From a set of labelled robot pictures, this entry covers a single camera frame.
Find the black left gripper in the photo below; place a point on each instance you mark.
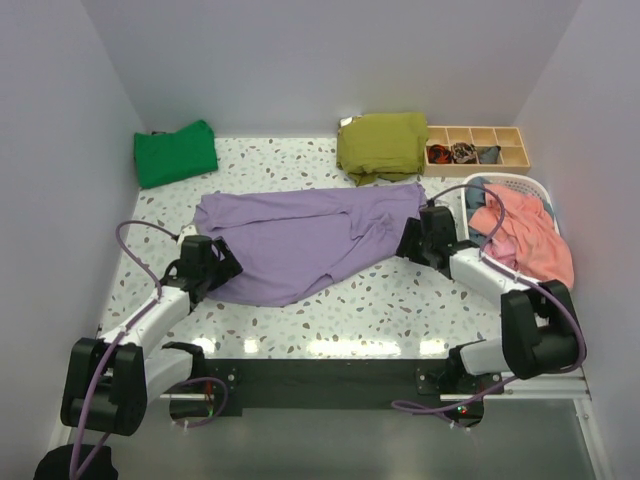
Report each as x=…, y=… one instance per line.
x=227, y=268

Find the black cloth at corner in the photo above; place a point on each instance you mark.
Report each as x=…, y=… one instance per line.
x=56, y=465

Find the orange black cloth roll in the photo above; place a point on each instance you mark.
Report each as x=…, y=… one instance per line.
x=439, y=155

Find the white laundry basket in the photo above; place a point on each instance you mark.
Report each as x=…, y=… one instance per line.
x=507, y=279

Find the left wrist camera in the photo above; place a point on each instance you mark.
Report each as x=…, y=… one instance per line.
x=188, y=230

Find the purple t-shirt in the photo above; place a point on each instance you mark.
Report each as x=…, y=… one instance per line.
x=294, y=244

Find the aluminium rail frame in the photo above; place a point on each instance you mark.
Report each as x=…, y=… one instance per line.
x=111, y=380

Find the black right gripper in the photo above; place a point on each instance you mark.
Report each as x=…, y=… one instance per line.
x=410, y=232

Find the wooden compartment box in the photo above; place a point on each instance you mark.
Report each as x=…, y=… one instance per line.
x=513, y=159

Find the dark grey cloth roll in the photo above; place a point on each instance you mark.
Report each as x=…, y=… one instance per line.
x=488, y=155

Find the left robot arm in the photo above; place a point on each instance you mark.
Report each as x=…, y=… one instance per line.
x=111, y=379

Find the folded olive green t-shirt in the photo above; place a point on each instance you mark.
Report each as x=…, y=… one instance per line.
x=382, y=146

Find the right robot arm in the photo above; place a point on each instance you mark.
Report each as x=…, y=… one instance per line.
x=540, y=333

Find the pink t-shirt in basket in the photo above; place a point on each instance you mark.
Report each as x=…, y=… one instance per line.
x=524, y=240

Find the patterned brown cloth roll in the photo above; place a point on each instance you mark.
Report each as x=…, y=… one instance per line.
x=463, y=153

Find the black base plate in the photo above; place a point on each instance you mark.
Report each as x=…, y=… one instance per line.
x=417, y=387

